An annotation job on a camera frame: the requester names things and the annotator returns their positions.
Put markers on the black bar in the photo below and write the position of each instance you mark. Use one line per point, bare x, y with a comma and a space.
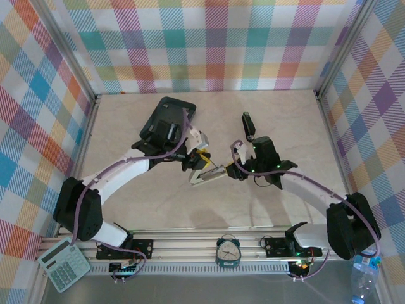
197, 180

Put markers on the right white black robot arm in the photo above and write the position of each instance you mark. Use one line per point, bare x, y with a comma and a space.
303, 190

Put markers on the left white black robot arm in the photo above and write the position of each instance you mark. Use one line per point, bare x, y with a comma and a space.
120, 172

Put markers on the dark grey plastic tray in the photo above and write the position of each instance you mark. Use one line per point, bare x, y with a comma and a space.
167, 106

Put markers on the teal alarm clock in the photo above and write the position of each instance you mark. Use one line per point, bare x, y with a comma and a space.
228, 253

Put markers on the plaid fabric backdrop panel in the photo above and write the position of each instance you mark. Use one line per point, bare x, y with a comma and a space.
28, 111
376, 111
202, 44

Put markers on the grey metal sheet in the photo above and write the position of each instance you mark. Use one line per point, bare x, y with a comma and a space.
190, 291

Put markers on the mint green calculator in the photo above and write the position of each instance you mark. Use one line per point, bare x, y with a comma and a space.
63, 266

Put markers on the clear plastic water bottle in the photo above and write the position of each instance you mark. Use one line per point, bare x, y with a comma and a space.
364, 278

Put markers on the aluminium table side rail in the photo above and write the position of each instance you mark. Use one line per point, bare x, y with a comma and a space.
87, 133
329, 133

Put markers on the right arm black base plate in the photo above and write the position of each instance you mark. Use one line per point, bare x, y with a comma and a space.
275, 247

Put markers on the aluminium mounting rail bed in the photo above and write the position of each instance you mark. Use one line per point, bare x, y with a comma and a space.
190, 247

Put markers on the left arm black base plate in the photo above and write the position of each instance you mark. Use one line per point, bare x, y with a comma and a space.
142, 247

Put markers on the aluminium frame corner post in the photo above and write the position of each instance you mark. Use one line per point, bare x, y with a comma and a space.
68, 50
345, 47

